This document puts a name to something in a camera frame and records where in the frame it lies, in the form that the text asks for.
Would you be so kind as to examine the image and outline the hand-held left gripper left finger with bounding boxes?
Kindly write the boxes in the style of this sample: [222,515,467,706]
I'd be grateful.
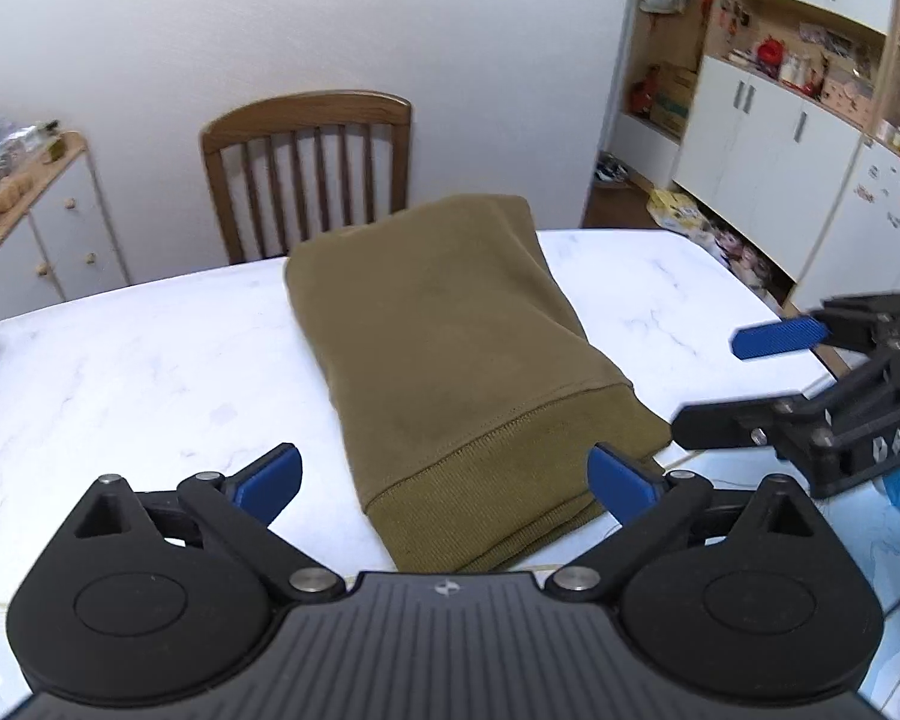
[64,442,346,602]

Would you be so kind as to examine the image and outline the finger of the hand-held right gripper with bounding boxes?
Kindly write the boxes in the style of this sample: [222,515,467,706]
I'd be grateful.
[731,291,900,362]
[671,390,841,458]

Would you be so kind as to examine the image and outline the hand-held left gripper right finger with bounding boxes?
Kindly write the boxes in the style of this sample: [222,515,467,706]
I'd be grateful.
[544,442,826,605]

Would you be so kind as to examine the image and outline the olive green sweatshirt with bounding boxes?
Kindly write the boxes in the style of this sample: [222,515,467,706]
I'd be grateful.
[283,193,676,575]

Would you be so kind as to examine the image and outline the pink shoe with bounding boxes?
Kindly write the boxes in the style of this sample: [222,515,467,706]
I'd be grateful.
[735,247,773,290]

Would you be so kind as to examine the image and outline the yellow white box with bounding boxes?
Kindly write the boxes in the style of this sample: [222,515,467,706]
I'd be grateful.
[647,190,702,230]

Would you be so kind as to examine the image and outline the cardboard box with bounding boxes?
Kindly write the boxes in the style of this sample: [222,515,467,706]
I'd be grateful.
[649,64,698,136]

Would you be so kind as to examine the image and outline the red bag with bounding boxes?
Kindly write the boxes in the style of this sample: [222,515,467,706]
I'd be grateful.
[628,64,665,117]

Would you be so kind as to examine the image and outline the white side cabinet wooden top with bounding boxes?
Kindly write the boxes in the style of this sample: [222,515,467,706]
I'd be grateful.
[0,131,132,331]

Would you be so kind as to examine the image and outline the wooden chair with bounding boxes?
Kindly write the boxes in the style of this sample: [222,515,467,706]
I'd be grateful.
[199,90,413,265]

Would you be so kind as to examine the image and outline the white cabinet black handles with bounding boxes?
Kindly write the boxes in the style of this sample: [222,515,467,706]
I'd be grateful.
[671,52,882,286]

